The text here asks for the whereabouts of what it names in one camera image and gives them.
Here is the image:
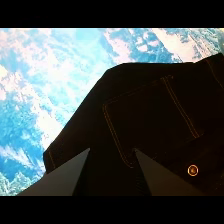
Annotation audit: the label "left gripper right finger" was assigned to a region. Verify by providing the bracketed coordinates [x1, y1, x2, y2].
[134, 148, 204, 197]

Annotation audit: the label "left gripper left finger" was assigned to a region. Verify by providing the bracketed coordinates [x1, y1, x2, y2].
[18, 147, 91, 197]

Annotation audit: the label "black jeans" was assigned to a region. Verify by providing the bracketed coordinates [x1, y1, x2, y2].
[42, 53, 224, 197]

